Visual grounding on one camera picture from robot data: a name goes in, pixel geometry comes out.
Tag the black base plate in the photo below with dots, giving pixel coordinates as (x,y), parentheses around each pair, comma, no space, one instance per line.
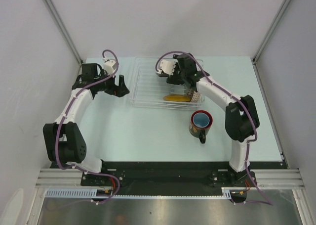
(174,178)

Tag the dark green red-rimmed mug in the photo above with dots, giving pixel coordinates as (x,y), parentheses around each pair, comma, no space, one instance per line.
(198,132)

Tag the white slotted cable duct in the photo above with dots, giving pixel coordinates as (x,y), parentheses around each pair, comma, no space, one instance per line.
(103,194)

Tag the light blue inner cup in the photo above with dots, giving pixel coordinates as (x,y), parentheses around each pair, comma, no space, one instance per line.
(201,120)

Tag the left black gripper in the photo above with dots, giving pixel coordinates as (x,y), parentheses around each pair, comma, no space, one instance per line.
(119,91)

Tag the yellow round patterned plate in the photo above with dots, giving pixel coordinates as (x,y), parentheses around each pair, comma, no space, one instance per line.
(177,98)

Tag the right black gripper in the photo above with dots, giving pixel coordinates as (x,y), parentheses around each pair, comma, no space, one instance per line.
(174,79)

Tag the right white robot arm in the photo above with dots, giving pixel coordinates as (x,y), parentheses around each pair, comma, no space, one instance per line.
(241,117)

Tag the white wire dish rack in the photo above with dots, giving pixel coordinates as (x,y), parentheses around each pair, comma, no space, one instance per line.
(148,89)

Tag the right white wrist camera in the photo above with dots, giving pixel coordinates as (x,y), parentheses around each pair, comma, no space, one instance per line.
(167,63)

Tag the aluminium frame rail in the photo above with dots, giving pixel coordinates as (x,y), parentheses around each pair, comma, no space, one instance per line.
(279,179)

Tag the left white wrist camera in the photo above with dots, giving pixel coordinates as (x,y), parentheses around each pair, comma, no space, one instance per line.
(110,66)

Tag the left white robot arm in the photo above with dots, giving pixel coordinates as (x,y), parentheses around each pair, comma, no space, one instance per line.
(64,142)

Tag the black square floral plate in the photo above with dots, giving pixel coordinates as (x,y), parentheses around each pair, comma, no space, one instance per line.
(161,73)

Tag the brown white patterned bowl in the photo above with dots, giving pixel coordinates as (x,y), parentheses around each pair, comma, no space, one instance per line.
(193,95)

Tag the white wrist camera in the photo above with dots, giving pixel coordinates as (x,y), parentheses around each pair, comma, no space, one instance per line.
(167,63)
(110,66)

